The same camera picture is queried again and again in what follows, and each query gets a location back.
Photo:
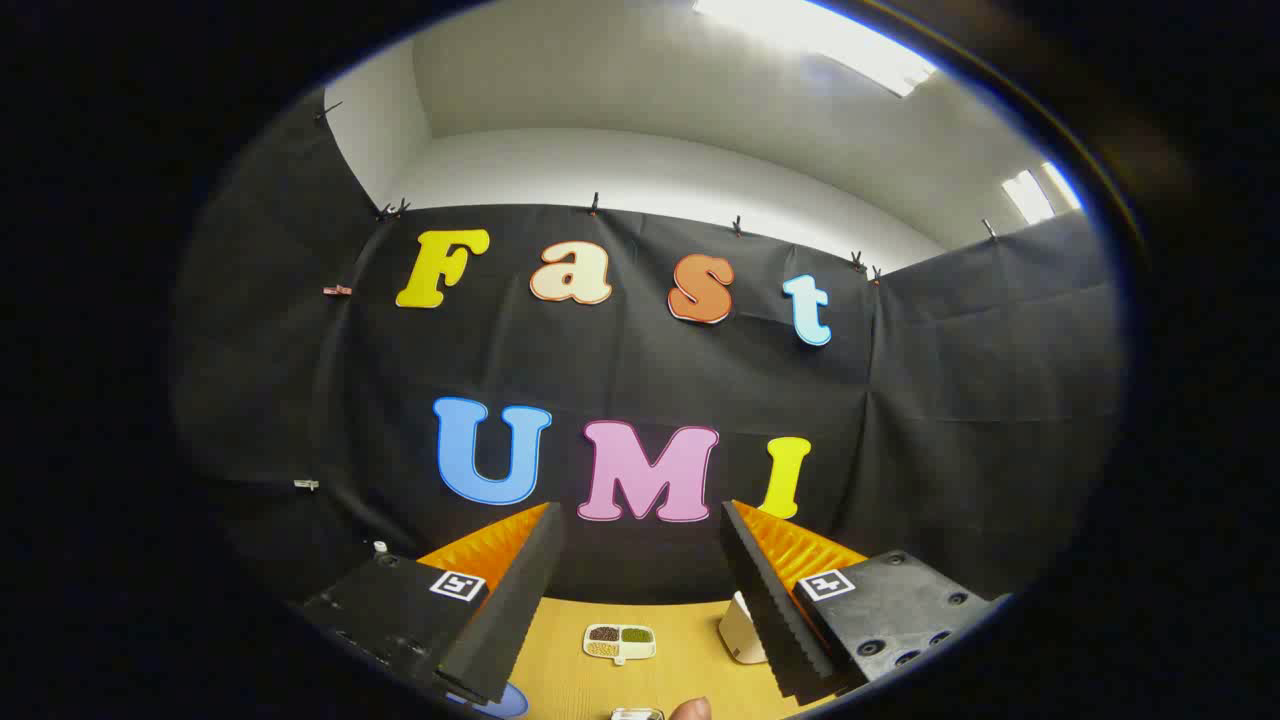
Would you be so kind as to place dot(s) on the blue plate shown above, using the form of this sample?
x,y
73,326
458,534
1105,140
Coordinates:
x,y
508,704

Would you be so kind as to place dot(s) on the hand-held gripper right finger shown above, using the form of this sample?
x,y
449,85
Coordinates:
x,y
770,600

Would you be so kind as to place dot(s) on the row of black cloth clips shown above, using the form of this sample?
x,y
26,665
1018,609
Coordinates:
x,y
594,205

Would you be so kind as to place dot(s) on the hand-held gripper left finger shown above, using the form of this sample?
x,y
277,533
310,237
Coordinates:
x,y
510,610

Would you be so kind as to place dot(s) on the long ceiling light panel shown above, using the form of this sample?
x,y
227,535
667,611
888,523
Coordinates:
x,y
815,42

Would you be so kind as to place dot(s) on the white toaster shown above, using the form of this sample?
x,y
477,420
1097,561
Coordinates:
x,y
738,635

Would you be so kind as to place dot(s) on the perforated metal tray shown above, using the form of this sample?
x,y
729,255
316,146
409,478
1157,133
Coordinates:
x,y
637,714

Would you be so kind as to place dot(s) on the white divided dish with beans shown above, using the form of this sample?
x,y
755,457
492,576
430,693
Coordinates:
x,y
620,642

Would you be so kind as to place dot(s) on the small ceiling light panel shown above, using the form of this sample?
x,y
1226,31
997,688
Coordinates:
x,y
1035,192

